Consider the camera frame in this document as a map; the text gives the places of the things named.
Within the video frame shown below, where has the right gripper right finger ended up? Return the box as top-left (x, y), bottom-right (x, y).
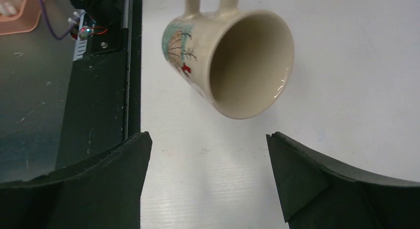
top-left (266, 132), bottom-right (420, 229)

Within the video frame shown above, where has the left white cable duct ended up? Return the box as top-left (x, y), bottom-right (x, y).
top-left (73, 9), bottom-right (87, 61)

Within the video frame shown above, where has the cream green mug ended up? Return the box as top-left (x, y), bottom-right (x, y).
top-left (161, 0), bottom-right (294, 119)

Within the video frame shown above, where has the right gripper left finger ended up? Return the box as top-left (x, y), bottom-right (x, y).
top-left (0, 132), bottom-right (152, 229)

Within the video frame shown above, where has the orange plastic bin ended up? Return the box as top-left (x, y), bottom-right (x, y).
top-left (0, 0), bottom-right (44, 35)

